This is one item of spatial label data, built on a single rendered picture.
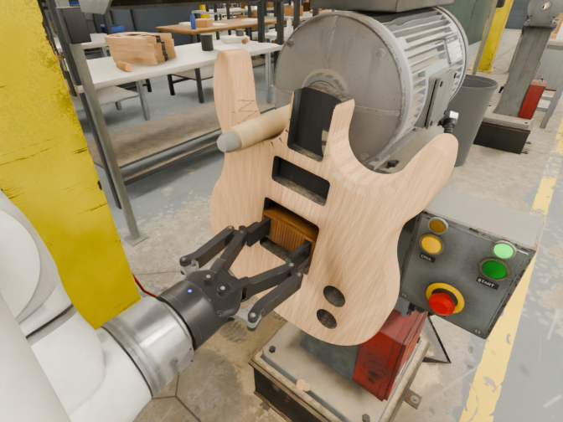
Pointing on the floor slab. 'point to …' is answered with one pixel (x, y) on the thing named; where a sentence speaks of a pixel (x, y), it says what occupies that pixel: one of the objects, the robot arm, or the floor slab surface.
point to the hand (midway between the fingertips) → (284, 238)
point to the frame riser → (271, 388)
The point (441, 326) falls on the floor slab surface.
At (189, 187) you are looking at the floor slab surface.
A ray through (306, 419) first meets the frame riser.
